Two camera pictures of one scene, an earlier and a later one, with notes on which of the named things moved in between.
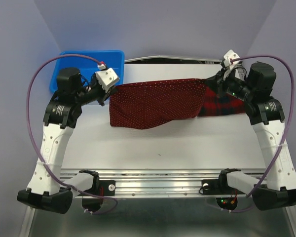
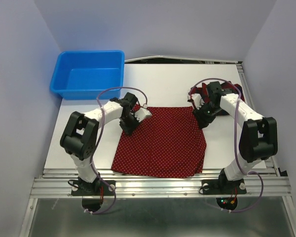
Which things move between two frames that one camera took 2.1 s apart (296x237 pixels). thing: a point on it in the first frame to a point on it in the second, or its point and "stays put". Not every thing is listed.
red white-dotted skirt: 139,104 to 170,142
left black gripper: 104,95 to 129,130
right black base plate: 218,186 stays put
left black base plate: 102,187 stays put
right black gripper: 218,81 to 202,120
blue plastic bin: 113,59 stays put
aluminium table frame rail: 164,183 stays put
